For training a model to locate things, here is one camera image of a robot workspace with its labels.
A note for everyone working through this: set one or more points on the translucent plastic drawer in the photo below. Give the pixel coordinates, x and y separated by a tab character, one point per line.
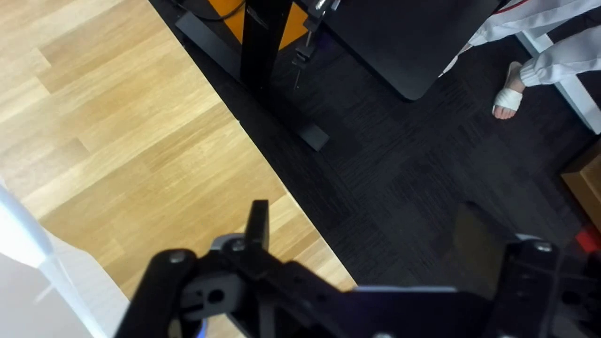
37	275

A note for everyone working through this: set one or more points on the person in white clothes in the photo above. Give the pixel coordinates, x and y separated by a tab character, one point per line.
550	59

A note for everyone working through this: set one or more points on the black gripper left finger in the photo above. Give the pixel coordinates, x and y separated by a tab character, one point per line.
257	223

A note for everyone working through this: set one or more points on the brown cardboard box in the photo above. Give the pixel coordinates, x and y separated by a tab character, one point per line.
588	181

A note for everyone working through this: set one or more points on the black metal stand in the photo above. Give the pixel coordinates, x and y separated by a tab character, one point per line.
265	39

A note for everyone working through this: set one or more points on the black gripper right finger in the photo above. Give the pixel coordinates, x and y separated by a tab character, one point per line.
484	251

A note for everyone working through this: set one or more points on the black rounded panel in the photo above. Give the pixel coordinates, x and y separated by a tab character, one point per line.
400	39

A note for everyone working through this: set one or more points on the white desk leg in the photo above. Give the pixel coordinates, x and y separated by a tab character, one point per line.
578	101

